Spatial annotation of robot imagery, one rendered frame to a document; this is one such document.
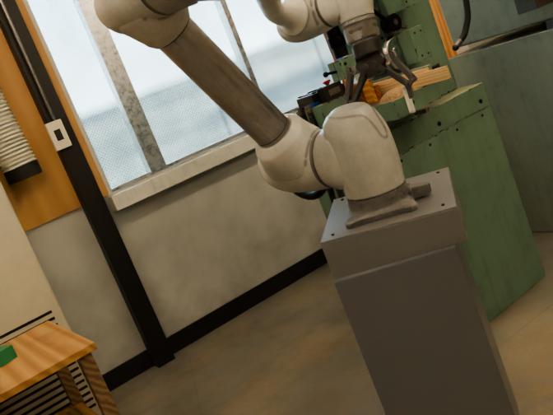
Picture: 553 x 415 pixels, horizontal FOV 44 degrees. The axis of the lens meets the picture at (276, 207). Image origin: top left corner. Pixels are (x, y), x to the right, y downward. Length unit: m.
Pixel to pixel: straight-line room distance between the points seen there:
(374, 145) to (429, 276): 0.33
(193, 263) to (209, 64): 2.08
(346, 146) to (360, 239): 0.22
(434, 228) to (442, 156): 0.86
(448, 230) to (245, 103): 0.56
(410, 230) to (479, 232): 0.98
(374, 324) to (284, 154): 0.47
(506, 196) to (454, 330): 1.10
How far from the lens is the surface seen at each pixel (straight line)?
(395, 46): 2.53
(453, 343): 1.74
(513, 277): 2.75
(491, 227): 2.65
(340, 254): 1.68
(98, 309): 3.43
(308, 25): 1.88
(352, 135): 1.65
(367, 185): 1.67
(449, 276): 1.66
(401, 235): 1.65
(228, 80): 1.63
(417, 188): 1.74
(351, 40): 1.82
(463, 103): 2.60
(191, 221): 3.56
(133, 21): 1.54
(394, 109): 2.19
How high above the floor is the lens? 1.13
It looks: 11 degrees down
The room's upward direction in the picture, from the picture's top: 22 degrees counter-clockwise
